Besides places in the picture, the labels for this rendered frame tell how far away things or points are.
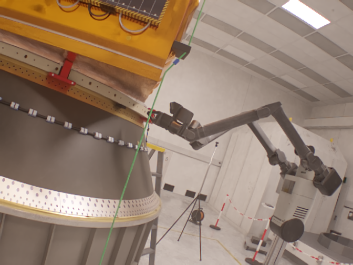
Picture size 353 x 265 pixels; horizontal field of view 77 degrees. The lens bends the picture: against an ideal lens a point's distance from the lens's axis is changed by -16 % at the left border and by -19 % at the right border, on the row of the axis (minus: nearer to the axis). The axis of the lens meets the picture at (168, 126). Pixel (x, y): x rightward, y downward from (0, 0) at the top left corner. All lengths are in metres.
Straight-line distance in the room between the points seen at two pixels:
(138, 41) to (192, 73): 8.78
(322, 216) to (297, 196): 7.01
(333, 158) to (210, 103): 4.77
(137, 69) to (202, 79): 8.88
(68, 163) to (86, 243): 0.36
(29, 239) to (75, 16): 0.85
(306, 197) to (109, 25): 1.36
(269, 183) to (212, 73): 4.82
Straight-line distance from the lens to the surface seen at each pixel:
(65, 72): 1.15
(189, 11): 1.10
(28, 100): 1.13
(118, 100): 1.31
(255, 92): 10.62
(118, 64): 0.94
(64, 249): 1.14
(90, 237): 1.16
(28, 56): 1.16
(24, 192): 1.01
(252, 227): 7.10
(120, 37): 0.97
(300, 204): 1.61
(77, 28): 1.00
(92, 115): 1.23
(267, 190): 7.01
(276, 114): 1.35
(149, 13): 0.97
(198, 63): 9.87
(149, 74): 0.94
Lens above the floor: 1.54
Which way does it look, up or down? 4 degrees up
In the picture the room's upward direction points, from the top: 19 degrees clockwise
